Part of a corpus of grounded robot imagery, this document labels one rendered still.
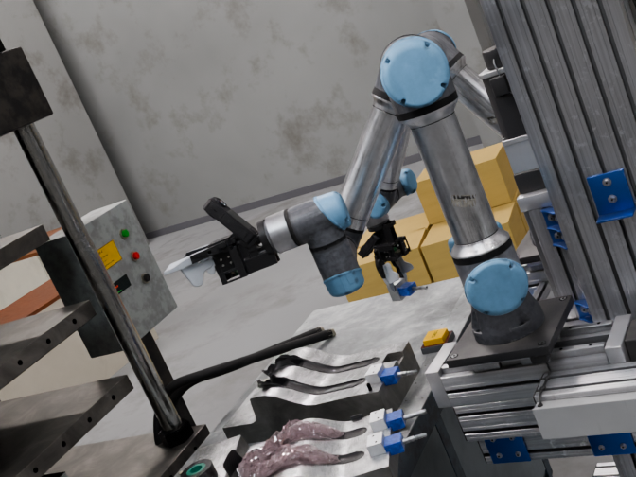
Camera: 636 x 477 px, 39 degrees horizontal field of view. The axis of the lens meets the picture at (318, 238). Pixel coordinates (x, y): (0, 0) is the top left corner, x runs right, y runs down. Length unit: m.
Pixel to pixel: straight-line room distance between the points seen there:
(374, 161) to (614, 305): 0.61
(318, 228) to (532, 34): 0.57
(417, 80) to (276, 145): 8.17
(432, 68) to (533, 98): 0.35
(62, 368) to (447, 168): 4.90
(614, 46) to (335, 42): 7.34
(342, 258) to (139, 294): 1.32
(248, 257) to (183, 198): 8.98
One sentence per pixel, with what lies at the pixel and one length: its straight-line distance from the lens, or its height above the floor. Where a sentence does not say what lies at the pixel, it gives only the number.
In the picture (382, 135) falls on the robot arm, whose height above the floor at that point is 1.52.
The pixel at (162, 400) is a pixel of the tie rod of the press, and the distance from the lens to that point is 2.70.
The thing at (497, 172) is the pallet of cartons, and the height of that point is 0.58.
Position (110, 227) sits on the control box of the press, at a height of 1.42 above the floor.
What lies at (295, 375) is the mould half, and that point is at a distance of 2.44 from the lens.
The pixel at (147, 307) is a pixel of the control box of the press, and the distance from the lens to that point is 2.91.
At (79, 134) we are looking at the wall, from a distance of 10.55.
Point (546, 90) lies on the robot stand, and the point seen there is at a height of 1.47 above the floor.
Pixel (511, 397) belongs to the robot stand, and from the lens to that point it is 1.92.
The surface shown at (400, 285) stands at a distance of 2.69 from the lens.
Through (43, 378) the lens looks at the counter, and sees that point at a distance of 6.18.
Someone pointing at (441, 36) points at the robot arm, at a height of 1.60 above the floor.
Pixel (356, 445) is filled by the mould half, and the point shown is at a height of 0.86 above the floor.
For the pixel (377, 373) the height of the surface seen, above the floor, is 0.92.
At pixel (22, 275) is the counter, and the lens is 7.80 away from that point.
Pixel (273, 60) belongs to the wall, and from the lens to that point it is 9.43.
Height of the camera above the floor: 1.79
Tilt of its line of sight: 14 degrees down
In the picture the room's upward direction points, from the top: 23 degrees counter-clockwise
